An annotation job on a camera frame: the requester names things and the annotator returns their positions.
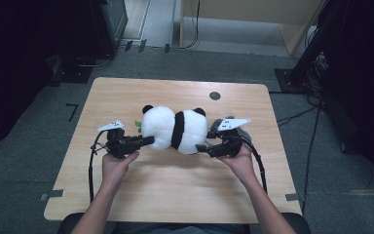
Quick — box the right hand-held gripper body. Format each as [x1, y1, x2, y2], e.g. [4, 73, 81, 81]
[216, 118, 251, 159]

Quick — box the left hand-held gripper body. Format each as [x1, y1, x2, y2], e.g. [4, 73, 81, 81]
[96, 119, 134, 160]

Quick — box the panda plush toy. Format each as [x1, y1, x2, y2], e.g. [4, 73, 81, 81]
[134, 104, 209, 156]

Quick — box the person's right hand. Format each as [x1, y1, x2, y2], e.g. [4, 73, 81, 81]
[217, 145, 258, 187]

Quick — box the person's left hand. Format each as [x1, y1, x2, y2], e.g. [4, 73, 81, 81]
[101, 150, 141, 190]

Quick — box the person's lap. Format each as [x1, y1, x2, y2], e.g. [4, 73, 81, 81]
[111, 222, 251, 234]

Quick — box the black chair armrest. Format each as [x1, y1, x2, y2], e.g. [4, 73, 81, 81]
[57, 213, 86, 234]
[281, 213, 312, 234]

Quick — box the black metal stand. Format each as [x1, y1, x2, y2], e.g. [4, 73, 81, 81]
[274, 0, 340, 96]

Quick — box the light wooden cabinet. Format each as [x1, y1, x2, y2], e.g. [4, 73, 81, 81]
[178, 0, 325, 57]

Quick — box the right hand-held gripper cable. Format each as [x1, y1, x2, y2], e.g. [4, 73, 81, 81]
[240, 136, 268, 194]

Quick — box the hand-held gripper cable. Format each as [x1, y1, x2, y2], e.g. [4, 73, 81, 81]
[88, 131, 111, 203]
[240, 136, 268, 194]

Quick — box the left hand-held gripper cable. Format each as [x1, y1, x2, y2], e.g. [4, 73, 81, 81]
[88, 131, 111, 203]

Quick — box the short black floor cable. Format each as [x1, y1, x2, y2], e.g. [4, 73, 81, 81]
[276, 105, 319, 128]

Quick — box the long black floor cable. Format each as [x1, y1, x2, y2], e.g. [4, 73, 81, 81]
[300, 103, 322, 215]

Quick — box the black floor base plate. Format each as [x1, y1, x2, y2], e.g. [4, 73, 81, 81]
[50, 55, 94, 87]

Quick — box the black hanging cable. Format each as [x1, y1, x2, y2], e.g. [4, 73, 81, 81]
[179, 0, 201, 51]

